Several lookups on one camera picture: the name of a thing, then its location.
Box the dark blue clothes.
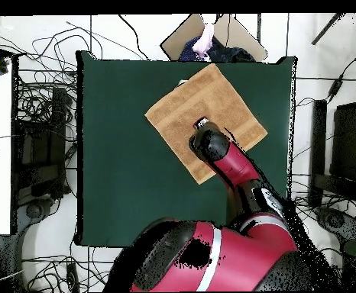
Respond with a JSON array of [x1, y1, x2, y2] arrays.
[[179, 35, 256, 63]]

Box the pale pink garment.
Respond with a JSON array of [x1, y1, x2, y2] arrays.
[[192, 22, 215, 61]]

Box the black power adapter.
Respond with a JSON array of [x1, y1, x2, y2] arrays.
[[327, 76, 342, 100]]

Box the dark green table cloth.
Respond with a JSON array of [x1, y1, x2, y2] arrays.
[[75, 50, 298, 248]]

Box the black equipment rack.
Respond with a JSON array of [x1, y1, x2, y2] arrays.
[[12, 86, 69, 199]]

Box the black rod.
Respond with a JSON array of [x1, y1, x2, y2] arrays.
[[311, 12, 345, 46]]

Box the black flat panel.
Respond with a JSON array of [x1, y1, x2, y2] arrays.
[[329, 101, 356, 184]]

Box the tan terry towel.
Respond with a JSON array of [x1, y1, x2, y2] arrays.
[[144, 63, 269, 185]]

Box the brown cardboard box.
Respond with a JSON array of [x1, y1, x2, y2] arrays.
[[160, 13, 269, 63]]

